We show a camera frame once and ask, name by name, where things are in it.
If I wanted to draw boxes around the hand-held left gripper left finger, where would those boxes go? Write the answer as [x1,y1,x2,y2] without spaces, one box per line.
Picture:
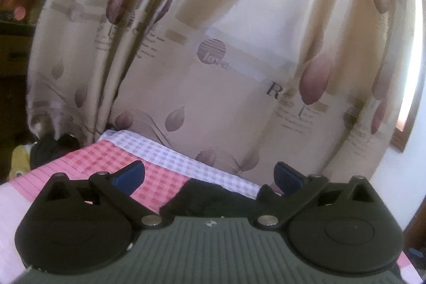
[43,160,163,231]

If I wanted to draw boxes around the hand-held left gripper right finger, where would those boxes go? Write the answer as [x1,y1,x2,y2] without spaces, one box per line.
[258,162,380,231]

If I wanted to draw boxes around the black jacket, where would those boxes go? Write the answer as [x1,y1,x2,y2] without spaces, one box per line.
[160,180,287,219]

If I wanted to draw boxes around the dark cloth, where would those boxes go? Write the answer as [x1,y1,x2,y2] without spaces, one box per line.
[31,134,81,169]

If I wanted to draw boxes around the beige leaf print curtain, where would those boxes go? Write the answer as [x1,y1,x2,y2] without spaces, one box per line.
[27,0,420,191]

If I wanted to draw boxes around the yellow soft item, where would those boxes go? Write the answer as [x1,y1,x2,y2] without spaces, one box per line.
[8,144,35,180]

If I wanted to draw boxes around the wooden window frame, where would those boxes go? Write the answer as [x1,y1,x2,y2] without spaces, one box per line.
[391,114,418,153]

